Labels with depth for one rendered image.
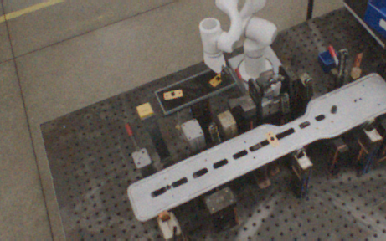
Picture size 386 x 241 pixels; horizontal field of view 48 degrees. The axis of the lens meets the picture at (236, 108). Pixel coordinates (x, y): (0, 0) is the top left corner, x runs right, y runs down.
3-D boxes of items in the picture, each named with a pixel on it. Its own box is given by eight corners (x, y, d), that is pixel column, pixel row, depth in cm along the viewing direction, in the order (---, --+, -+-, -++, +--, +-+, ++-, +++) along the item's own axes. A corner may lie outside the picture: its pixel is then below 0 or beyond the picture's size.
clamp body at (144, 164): (152, 201, 220) (135, 171, 190) (146, 182, 226) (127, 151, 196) (170, 192, 222) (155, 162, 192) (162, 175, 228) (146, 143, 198)
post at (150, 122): (160, 162, 232) (140, 120, 195) (155, 151, 236) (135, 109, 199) (172, 156, 233) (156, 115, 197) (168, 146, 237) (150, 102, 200)
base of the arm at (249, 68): (234, 63, 255) (233, 43, 239) (265, 53, 257) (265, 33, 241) (245, 87, 245) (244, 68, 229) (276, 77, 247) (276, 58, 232)
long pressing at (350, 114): (140, 229, 183) (139, 228, 182) (124, 186, 195) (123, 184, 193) (404, 104, 210) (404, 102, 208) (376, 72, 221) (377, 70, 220)
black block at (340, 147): (331, 182, 220) (340, 157, 196) (321, 166, 226) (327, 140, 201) (345, 176, 222) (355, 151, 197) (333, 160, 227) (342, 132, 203)
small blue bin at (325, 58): (324, 74, 258) (326, 65, 251) (316, 63, 263) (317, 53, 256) (339, 67, 260) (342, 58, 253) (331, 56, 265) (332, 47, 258)
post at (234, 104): (235, 147, 234) (231, 108, 201) (232, 141, 237) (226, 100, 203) (244, 144, 235) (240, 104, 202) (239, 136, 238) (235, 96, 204)
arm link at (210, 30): (228, 43, 183) (209, 36, 186) (225, 21, 172) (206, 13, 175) (218, 56, 179) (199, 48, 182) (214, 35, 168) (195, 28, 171)
